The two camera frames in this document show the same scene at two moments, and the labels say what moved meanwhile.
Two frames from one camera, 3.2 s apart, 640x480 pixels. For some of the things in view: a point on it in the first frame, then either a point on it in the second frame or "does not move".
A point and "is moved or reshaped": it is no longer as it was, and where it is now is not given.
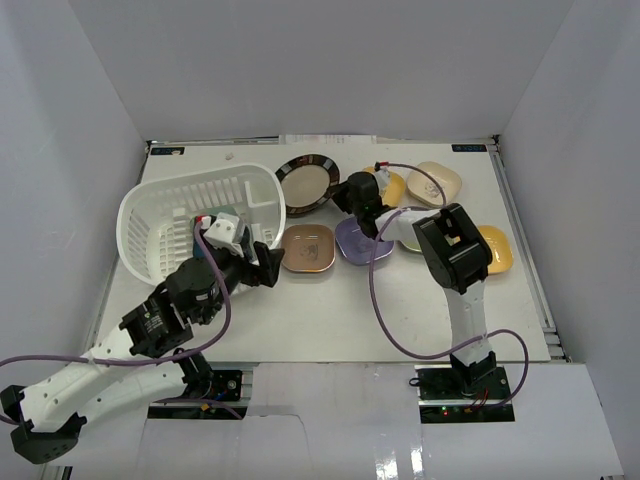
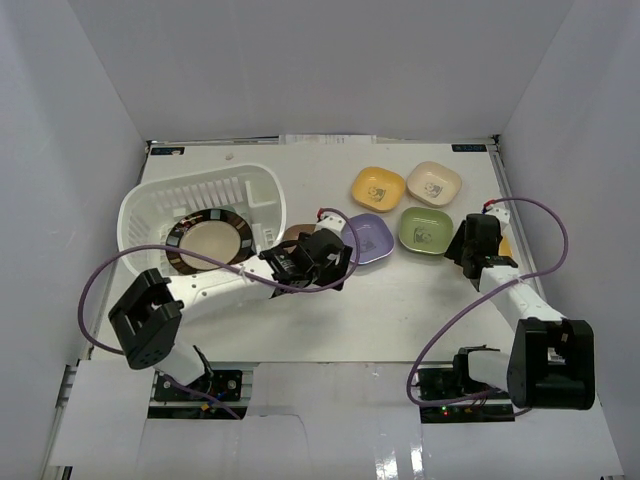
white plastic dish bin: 155,223 does not move
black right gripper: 338,192 -> 454,252
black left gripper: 260,265 -> 333,265
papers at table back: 327,139 does not move
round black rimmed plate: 306,181 is moved or reshaped
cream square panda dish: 425,187 does not move
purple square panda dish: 356,246 does not move
